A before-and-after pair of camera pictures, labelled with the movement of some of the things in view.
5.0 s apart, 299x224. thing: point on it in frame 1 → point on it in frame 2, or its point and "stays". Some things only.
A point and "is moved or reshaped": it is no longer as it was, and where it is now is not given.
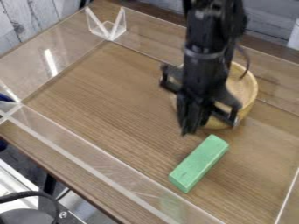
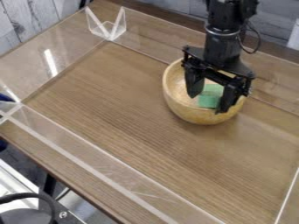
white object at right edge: x=293 y=38 stays
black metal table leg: x=49 y=185 stays
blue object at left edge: x=5 y=98 stays
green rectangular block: x=194 y=166 is moved or reshaped
